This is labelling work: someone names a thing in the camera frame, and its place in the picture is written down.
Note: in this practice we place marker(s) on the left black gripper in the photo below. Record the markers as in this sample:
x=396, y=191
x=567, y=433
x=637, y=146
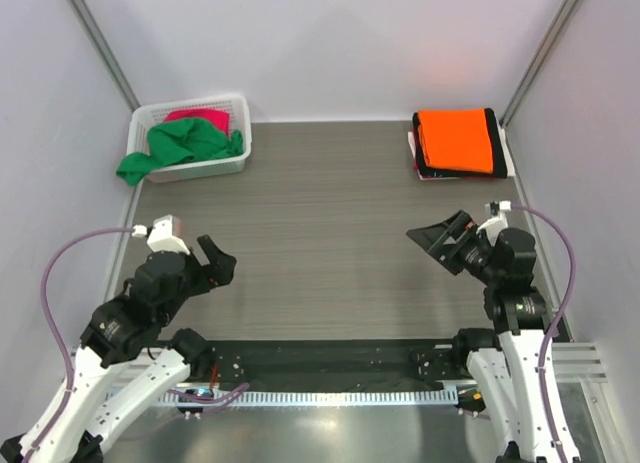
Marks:
x=220, y=269

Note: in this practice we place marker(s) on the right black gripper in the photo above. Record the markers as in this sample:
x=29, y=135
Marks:
x=432, y=238

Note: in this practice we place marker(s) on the orange t shirt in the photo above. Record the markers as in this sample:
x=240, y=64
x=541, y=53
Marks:
x=456, y=140

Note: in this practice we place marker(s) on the white plastic basket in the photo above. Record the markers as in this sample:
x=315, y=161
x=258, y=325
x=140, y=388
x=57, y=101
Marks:
x=147, y=116

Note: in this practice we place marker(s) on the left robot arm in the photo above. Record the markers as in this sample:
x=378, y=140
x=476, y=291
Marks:
x=78, y=424

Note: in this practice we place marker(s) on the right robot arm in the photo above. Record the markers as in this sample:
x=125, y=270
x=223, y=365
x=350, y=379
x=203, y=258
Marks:
x=511, y=362

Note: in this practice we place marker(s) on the folded pink t shirt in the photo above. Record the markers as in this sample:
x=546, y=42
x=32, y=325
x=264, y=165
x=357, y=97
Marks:
x=412, y=146

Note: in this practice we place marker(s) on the folded black t shirt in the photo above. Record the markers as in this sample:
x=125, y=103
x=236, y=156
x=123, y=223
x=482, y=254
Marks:
x=499, y=159

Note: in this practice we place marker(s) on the folded white t shirt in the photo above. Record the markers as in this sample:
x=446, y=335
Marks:
x=510, y=166

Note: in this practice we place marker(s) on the green t shirt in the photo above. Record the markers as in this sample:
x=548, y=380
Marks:
x=184, y=141

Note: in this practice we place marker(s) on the pink t shirt in basket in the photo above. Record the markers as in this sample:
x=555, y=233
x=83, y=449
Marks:
x=219, y=119

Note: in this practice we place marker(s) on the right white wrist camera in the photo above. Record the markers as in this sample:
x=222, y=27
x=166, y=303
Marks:
x=497, y=220

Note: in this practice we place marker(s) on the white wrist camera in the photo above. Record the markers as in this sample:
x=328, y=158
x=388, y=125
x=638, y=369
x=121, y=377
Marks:
x=164, y=235
x=497, y=220

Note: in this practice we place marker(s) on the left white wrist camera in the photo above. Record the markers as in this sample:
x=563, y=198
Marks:
x=164, y=235

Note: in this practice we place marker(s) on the white slotted cable duct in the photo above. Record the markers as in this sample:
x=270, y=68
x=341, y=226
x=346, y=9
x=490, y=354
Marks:
x=253, y=399

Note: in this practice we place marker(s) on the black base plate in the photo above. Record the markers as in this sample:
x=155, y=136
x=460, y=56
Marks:
x=338, y=366

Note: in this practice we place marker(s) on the right aluminium frame post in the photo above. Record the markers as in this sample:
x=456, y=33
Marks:
x=550, y=40

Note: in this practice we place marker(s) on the aluminium frame post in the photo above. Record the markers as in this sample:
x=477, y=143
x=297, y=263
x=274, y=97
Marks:
x=550, y=40
x=108, y=58

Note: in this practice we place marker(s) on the left aluminium frame post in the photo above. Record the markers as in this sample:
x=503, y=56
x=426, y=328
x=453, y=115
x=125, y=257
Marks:
x=108, y=58

